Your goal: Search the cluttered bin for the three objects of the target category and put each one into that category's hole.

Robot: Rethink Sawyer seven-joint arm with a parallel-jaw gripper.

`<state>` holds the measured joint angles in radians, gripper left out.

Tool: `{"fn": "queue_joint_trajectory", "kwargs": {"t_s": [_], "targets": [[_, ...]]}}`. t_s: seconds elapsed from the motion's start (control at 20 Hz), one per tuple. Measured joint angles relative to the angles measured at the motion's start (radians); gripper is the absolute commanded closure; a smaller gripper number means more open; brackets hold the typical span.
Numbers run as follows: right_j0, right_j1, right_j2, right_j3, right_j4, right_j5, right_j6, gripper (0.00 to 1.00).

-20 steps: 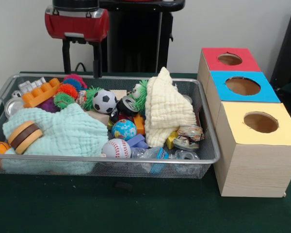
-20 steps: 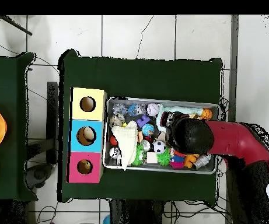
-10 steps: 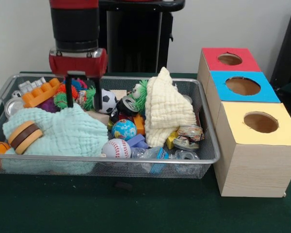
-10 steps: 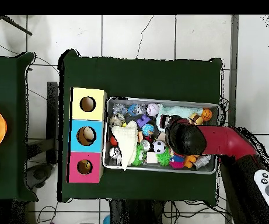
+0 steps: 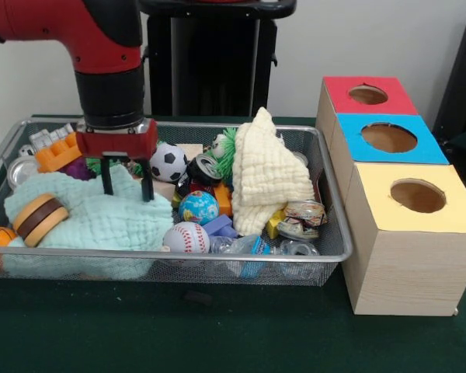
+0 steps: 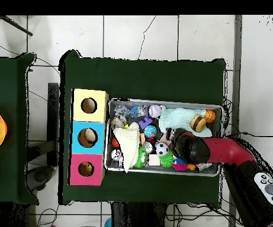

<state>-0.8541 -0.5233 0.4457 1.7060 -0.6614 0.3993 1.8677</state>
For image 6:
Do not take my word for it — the cream yellow cloth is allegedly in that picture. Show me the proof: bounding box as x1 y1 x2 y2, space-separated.
113 122 141 173

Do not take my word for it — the white baseball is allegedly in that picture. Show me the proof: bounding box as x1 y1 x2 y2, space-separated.
148 104 162 118

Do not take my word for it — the mint green cloth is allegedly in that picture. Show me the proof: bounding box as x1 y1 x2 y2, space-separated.
158 106 213 138

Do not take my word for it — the brown plush toy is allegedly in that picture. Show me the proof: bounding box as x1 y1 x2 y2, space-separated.
81 162 94 176

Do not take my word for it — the wooden box with three holes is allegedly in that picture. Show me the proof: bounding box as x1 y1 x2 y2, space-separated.
68 88 110 186

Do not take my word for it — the shallow mesh bin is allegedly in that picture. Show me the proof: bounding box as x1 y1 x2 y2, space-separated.
104 98 223 177

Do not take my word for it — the purple toy block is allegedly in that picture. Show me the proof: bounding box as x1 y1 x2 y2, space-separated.
138 116 153 129

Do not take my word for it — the blue globe ball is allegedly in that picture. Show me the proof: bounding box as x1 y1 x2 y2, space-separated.
143 125 158 138

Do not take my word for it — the small soccer ball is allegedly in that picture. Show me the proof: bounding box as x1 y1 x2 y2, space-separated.
155 142 169 157

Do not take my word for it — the silver drink can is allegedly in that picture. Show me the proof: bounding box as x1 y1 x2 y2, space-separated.
110 149 123 161

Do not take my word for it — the dark green table cloth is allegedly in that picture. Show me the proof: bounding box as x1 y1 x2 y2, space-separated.
58 50 227 206
0 52 39 205

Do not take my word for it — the toy hamburger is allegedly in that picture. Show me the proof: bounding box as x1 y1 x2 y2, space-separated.
190 114 207 132

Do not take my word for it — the small orange basketball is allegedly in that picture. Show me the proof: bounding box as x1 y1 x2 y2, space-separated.
204 109 217 124

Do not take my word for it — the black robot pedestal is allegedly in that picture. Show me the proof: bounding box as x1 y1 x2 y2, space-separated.
110 202 168 227

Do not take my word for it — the black power cable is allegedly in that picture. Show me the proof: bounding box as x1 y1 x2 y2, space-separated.
227 131 273 139

